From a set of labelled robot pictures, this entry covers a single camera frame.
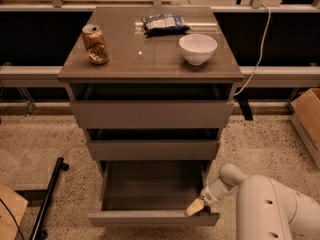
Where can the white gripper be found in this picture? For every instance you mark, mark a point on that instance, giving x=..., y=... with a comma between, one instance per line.
x=209, y=196

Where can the grey bottom drawer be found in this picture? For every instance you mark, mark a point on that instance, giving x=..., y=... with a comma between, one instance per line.
x=151, y=194

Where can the grey drawer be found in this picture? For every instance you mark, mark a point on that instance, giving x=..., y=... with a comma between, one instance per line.
x=153, y=150
x=151, y=194
x=151, y=114

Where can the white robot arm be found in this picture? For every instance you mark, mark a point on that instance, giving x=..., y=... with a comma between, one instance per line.
x=265, y=208

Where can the grey middle drawer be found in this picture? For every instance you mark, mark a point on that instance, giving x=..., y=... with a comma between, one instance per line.
x=153, y=150

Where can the grey top drawer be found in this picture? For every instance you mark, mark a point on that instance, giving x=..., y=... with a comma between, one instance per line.
x=151, y=114

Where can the grey drawer cabinet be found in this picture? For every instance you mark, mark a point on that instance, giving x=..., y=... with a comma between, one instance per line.
x=143, y=68

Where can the black table leg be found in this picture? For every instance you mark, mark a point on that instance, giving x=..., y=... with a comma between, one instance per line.
x=243, y=102

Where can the cardboard box right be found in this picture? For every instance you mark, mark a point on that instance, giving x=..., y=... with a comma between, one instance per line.
x=306, y=120

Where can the white ceramic bowl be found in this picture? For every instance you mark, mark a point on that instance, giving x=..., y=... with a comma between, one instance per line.
x=197, y=48

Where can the black metal stand bar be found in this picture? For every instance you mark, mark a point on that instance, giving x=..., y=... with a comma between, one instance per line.
x=43, y=198

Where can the wooden board left corner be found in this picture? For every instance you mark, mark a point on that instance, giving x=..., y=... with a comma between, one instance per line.
x=12, y=210

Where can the blue white snack bag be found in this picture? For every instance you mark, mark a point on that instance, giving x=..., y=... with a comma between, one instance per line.
x=163, y=24

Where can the crushed golden soda can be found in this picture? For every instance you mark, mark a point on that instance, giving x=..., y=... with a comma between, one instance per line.
x=94, y=43

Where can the metal railing frame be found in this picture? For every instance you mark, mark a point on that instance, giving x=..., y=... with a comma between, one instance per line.
x=262, y=76

